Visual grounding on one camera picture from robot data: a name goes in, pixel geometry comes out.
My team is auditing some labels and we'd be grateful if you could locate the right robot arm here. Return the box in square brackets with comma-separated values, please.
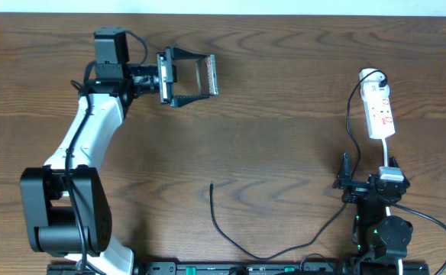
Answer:
[333, 153, 413, 274]

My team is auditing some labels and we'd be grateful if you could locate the white power strip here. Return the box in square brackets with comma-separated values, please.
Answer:
[360, 83, 396, 140]

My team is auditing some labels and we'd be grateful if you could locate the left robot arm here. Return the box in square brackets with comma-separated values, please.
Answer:
[20, 27, 218, 275]

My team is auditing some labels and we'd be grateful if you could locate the white USB charger adapter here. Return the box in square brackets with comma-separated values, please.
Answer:
[359, 68, 390, 101]

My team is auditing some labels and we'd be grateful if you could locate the bronze Galaxy smartphone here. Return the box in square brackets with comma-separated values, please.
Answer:
[196, 55, 219, 96]

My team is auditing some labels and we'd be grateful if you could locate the white power strip cord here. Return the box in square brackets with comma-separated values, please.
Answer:
[381, 137, 404, 275]

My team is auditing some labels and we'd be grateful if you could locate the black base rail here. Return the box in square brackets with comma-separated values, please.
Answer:
[47, 260, 430, 275]

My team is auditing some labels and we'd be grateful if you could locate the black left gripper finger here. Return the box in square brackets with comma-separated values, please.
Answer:
[170, 95, 210, 108]
[170, 47, 208, 60]

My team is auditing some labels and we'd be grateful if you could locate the black charging cable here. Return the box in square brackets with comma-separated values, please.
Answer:
[208, 69, 389, 262]

